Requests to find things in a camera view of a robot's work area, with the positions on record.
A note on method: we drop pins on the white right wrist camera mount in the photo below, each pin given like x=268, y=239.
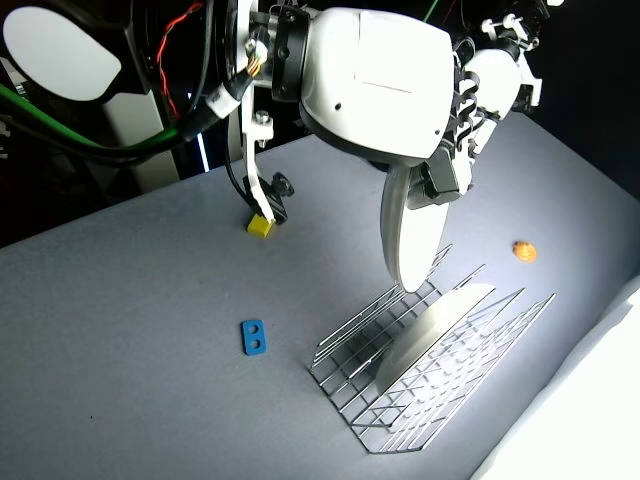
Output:
x=252, y=150

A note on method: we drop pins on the yellow rectangular block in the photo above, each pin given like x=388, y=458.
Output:
x=260, y=227

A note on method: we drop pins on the white plate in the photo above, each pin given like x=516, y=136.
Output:
x=410, y=245
x=430, y=335

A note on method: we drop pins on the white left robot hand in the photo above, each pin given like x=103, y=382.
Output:
x=502, y=80

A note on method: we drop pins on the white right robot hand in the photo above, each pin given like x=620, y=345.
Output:
x=380, y=80

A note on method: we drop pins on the white robot torso column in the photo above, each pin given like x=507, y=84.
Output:
x=140, y=165

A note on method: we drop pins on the orange swirl cookie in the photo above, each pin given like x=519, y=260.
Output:
x=525, y=252

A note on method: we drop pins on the blue block with two holes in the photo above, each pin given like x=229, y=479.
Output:
x=254, y=337

